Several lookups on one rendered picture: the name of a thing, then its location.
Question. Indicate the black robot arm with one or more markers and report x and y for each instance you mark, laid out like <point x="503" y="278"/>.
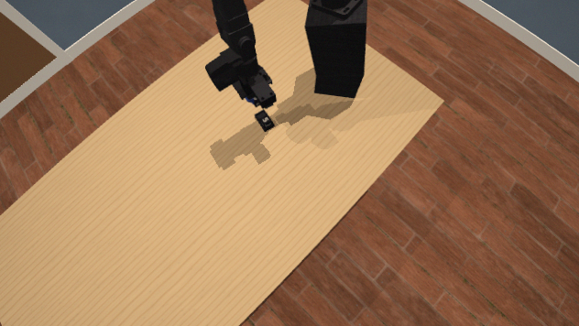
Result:
<point x="238" y="33"/>

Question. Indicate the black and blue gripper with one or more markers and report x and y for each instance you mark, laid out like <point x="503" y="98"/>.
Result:
<point x="240" y="91"/>

